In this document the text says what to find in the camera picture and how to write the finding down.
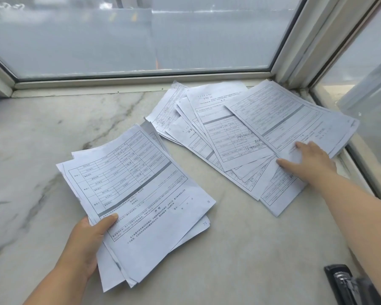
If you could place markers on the person's left hand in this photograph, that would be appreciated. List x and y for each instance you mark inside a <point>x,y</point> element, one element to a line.
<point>82,247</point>

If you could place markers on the person's right hand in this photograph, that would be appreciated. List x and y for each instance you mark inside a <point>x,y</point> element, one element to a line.
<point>314,161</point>

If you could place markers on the person's left thumb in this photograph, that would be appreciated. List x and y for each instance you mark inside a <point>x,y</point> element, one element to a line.
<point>105,223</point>

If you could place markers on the person's right thumb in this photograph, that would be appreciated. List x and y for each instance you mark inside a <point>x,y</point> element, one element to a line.
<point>287,164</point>

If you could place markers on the stack of printed forms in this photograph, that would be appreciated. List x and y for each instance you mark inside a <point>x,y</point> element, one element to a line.
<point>139,193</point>

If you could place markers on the single printed table paper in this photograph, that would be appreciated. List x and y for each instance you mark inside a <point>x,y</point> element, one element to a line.
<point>292,117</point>

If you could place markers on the person's left forearm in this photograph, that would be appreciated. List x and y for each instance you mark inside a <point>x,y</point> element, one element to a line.
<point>58,287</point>

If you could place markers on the person's right forearm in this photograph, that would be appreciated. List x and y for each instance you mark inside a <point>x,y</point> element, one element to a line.
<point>358,225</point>

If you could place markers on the spread pile of form sheets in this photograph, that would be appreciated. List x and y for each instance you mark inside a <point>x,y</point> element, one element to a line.
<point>228,146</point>

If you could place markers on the frosted window glass pane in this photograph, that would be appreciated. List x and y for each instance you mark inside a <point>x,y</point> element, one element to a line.
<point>130,31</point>
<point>365,92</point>

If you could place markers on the black chrome stapler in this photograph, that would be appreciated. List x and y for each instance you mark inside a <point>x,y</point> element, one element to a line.
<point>343,282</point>

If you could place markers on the white window frame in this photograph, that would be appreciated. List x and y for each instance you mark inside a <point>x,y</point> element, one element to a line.
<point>362,168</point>
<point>146,79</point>

